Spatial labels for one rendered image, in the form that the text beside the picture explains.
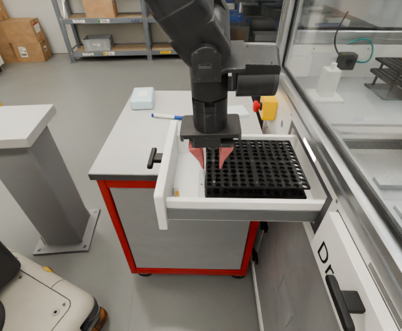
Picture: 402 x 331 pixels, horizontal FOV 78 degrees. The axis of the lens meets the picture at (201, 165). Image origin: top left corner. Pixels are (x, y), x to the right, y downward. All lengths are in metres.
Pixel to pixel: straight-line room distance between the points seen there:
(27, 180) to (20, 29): 3.73
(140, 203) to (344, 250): 0.66
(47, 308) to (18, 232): 0.80
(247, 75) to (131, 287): 1.24
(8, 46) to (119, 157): 4.27
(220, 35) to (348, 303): 0.38
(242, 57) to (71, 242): 1.47
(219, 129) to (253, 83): 0.09
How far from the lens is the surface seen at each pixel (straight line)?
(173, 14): 0.29
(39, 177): 1.30
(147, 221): 0.99
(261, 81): 0.37
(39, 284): 1.26
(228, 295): 1.38
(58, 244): 1.69
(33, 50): 4.90
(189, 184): 0.62
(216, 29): 0.29
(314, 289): 0.68
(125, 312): 1.39
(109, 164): 0.85
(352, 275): 0.46
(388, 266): 0.41
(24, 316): 1.22
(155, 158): 0.59
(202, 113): 0.39
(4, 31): 4.98
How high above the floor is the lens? 1.27
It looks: 40 degrees down
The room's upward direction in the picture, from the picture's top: straight up
